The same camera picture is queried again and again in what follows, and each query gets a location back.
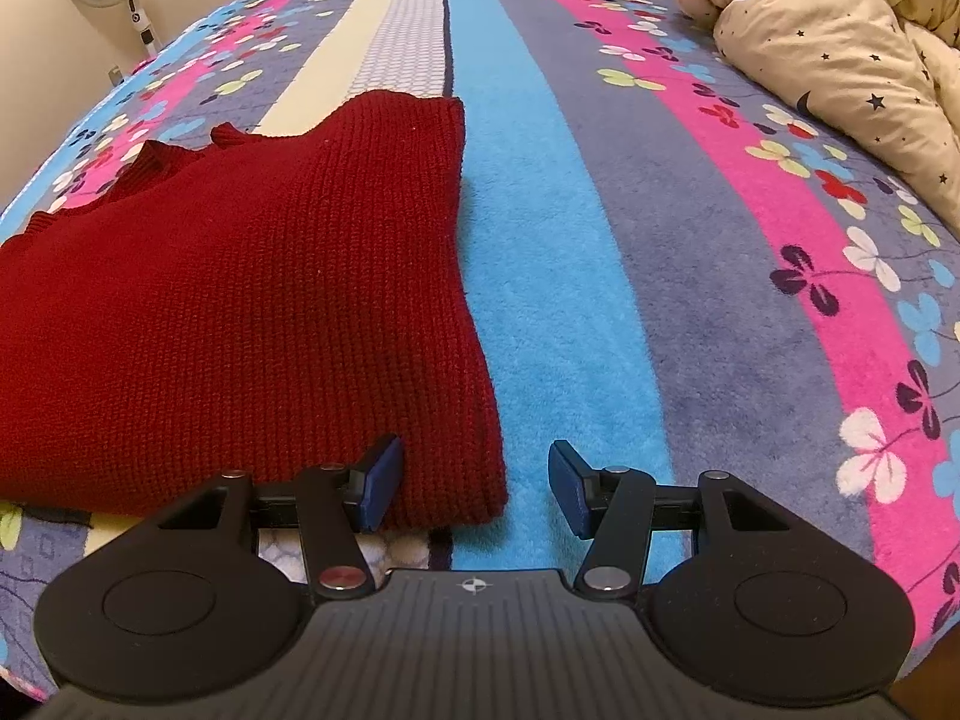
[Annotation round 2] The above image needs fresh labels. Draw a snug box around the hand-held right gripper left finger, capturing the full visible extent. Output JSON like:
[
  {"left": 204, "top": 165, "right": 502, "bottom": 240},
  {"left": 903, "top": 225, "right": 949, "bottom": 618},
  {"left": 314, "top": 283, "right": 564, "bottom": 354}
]
[{"left": 154, "top": 433, "right": 406, "bottom": 602}]

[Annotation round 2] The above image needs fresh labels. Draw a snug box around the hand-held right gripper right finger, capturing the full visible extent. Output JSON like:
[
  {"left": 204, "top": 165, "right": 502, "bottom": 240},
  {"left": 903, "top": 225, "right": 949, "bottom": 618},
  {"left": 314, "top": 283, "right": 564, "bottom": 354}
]
[{"left": 547, "top": 439, "right": 818, "bottom": 601}]

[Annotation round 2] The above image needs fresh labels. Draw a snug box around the red knit sweater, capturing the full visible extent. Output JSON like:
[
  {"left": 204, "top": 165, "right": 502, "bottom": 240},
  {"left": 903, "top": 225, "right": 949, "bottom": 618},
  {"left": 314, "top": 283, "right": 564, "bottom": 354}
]
[{"left": 0, "top": 90, "right": 511, "bottom": 533}]

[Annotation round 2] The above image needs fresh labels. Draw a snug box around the floral striped blanket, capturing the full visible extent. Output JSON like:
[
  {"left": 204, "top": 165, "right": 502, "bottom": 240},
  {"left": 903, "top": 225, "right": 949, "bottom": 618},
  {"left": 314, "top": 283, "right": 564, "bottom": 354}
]
[{"left": 0, "top": 0, "right": 960, "bottom": 698}]

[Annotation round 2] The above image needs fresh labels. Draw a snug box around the cream star-print duvet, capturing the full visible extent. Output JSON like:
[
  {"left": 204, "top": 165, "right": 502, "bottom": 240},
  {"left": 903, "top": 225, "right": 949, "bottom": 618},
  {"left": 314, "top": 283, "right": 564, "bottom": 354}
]
[{"left": 664, "top": 0, "right": 960, "bottom": 233}]

